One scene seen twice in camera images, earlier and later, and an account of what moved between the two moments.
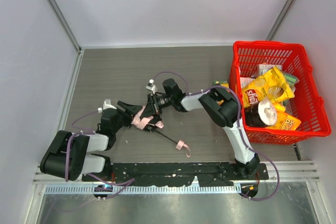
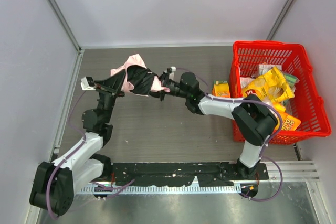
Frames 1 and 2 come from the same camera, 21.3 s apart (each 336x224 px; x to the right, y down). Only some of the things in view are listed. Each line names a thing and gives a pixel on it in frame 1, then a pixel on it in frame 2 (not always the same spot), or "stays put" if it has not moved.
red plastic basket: [307, 104] stays put
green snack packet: [291, 79] stays put
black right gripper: [152, 107] → [165, 85]
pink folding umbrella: [144, 124] → [138, 78]
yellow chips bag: [271, 86] stays put
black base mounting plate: [205, 173] stays put
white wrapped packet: [263, 68] stays put
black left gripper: [122, 116] → [105, 90]
